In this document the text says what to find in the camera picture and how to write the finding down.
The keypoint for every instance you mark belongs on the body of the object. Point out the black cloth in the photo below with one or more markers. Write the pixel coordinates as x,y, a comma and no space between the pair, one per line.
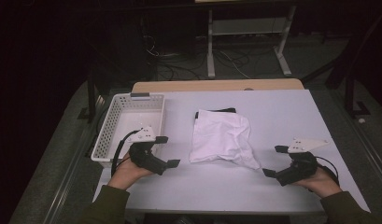
224,110

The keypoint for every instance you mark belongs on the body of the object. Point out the person's left hand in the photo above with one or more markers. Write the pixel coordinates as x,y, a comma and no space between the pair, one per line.
126,174

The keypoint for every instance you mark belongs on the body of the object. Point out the person's right hand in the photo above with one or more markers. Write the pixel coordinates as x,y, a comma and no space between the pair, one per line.
321,183

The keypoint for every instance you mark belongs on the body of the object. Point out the white perforated plastic basket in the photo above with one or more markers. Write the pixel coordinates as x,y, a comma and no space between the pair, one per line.
129,116

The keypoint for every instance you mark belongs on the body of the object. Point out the white metal desk frame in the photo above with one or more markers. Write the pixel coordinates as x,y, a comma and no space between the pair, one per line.
247,26

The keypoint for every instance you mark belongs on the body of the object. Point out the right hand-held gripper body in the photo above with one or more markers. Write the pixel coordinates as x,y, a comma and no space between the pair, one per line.
296,169

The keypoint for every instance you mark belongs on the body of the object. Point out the black metal stand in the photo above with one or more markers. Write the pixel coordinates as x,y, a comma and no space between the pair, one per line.
353,99
91,93

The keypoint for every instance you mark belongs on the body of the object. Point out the small white floor object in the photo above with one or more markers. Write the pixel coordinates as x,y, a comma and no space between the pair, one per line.
361,120

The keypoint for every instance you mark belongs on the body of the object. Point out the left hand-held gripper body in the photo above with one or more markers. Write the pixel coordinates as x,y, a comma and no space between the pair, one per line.
146,157

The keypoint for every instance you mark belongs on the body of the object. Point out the white cloth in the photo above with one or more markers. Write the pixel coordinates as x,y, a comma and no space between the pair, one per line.
221,137

